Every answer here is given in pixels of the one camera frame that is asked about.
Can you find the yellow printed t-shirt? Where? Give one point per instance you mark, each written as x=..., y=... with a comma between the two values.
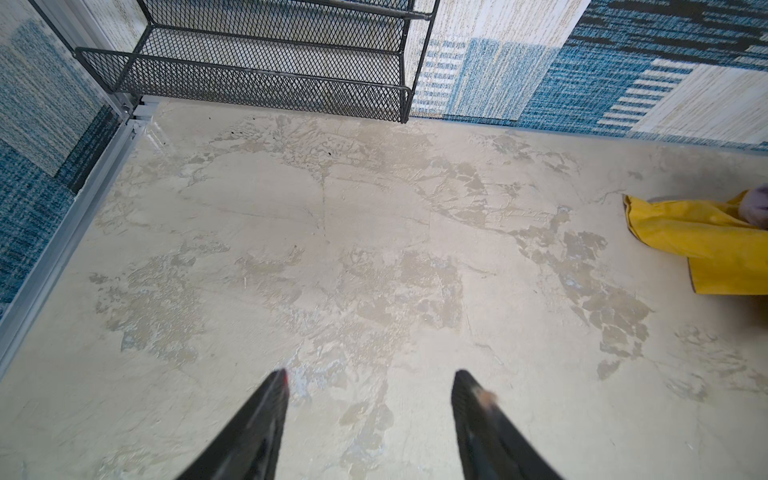
x=725, y=255

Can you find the black wire mesh shelf rack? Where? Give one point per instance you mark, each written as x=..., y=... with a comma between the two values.
x=348, y=58

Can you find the lilac cloth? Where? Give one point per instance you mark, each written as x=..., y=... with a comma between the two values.
x=753, y=207

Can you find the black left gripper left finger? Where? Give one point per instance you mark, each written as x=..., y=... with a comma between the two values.
x=248, y=446

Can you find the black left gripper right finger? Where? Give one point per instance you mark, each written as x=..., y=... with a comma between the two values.
x=489, y=445

